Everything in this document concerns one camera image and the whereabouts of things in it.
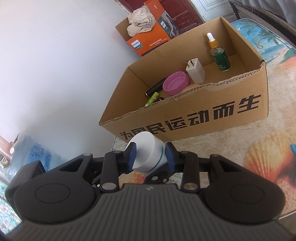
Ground beige bucket hat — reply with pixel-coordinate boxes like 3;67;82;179
127;6;155;37

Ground pink plastic lid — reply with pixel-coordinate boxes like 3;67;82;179
162;71;189;96

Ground dark jar with gold lid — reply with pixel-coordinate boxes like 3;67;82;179
179;84;201;93

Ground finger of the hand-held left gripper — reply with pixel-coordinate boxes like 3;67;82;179
119;170;170;185

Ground white charger plug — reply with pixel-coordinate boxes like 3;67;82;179
185;58;206;84

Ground black cylindrical tube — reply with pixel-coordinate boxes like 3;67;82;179
144;78;166;96

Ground white pill bottle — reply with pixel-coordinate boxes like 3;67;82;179
126;131;167;175

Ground orange product box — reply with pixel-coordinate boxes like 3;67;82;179
126;0;178;58

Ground small green tube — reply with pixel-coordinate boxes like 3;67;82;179
144;92;160;107

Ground rubber band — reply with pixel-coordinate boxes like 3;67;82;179
253;35;264;49

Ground green dropper bottle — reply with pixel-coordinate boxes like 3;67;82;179
206;33;231;72

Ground dark red door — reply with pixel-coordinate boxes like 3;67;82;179
120;0;204;33

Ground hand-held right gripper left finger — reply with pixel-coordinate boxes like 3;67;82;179
57;142;137;192

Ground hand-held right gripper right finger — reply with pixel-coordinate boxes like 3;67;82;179
165;142;242;192

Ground blue plastic bag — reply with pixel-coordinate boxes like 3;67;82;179
9;132;60;168

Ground large brown cardboard box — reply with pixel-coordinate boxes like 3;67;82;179
99;16;269;143

